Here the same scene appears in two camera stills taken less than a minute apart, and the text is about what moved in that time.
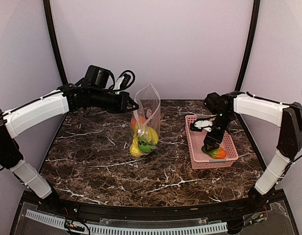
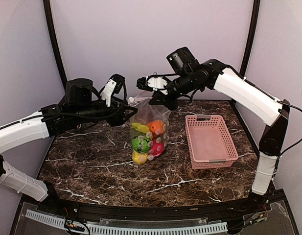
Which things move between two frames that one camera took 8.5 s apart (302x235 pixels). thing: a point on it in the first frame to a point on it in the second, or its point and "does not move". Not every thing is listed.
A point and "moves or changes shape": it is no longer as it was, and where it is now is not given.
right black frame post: x=256 y=6 does not move
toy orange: x=137 y=122 to x=156 y=127
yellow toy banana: x=149 y=133 to x=140 y=128
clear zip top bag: x=145 y=121 moves or changes shape
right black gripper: x=210 y=138 to x=157 y=97
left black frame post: x=47 y=10 does not move
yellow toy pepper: x=135 y=150 to x=139 y=158
